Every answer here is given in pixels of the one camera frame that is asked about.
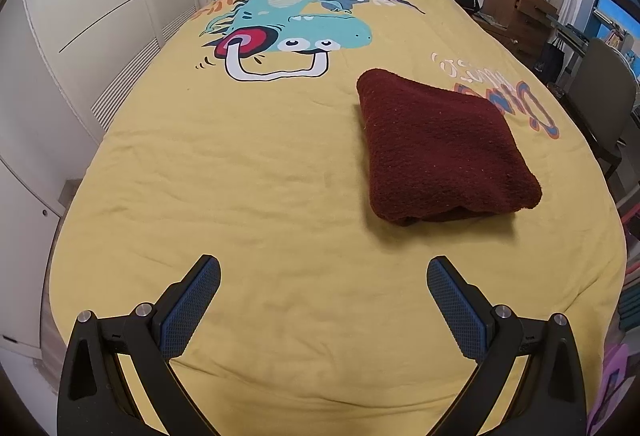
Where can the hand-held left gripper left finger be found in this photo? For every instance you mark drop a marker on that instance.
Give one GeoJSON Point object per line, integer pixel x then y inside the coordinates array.
{"type": "Point", "coordinates": [192, 311]}

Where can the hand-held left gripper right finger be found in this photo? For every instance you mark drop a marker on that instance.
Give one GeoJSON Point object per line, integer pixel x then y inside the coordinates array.
{"type": "Point", "coordinates": [457, 311]}

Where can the maroon knit sweater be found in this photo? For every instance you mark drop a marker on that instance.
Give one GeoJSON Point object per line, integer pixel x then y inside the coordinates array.
{"type": "Point", "coordinates": [440, 145]}

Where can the yellow printed blanket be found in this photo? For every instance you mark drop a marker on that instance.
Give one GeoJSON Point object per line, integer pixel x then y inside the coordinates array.
{"type": "Point", "coordinates": [250, 165]}

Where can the white vent grille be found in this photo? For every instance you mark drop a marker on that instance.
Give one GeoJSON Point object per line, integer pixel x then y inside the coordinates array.
{"type": "Point", "coordinates": [125, 85]}

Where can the grey chair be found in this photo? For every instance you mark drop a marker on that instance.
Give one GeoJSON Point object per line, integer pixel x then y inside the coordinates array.
{"type": "Point", "coordinates": [602, 85]}

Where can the dark tote bag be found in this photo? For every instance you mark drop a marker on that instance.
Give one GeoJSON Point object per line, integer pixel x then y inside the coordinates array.
{"type": "Point", "coordinates": [550, 58]}

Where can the wooden dresser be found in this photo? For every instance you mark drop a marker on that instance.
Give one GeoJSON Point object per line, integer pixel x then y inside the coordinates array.
{"type": "Point", "coordinates": [525, 18]}

